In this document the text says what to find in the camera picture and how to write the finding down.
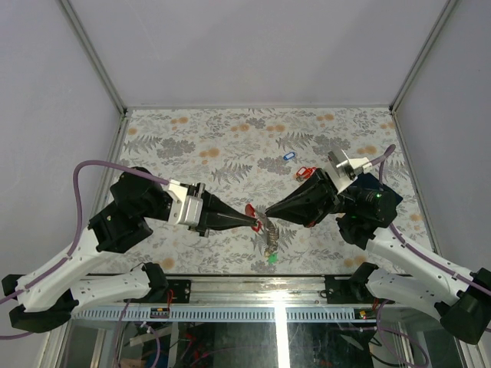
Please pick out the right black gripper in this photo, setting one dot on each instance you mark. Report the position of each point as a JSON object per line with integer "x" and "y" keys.
{"x": 311, "y": 203}

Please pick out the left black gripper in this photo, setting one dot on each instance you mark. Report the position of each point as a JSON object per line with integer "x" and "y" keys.
{"x": 219, "y": 215}

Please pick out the red key tag with key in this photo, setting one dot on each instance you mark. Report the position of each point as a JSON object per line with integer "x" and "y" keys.
{"x": 251, "y": 212}

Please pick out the metal key holder red handle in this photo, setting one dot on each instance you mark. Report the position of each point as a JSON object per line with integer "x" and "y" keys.
{"x": 270, "y": 233}

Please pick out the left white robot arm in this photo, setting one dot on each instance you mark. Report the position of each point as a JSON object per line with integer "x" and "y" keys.
{"x": 50, "y": 296}

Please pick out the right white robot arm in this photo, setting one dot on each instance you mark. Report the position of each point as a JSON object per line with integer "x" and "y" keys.
{"x": 455, "y": 296}

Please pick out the red key tags bunch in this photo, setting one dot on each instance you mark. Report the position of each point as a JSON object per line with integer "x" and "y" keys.
{"x": 304, "y": 173}

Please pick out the blue key tag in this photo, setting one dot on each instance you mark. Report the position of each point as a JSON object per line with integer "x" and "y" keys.
{"x": 289, "y": 156}

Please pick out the dark blue cloth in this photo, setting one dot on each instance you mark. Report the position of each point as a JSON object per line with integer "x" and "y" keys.
{"x": 369, "y": 181}

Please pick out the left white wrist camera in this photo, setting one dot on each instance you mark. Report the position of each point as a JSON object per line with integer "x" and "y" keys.
{"x": 187, "y": 203}

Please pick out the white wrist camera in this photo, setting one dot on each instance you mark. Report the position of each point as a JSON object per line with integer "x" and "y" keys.
{"x": 343, "y": 171}
{"x": 187, "y": 203}

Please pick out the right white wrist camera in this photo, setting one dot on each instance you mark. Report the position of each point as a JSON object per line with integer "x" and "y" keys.
{"x": 343, "y": 171}

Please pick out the aluminium front rail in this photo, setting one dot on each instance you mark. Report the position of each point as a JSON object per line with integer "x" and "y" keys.
{"x": 245, "y": 291}

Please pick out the grey slotted cable duct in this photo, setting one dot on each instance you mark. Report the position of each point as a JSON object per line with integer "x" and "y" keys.
{"x": 225, "y": 314}

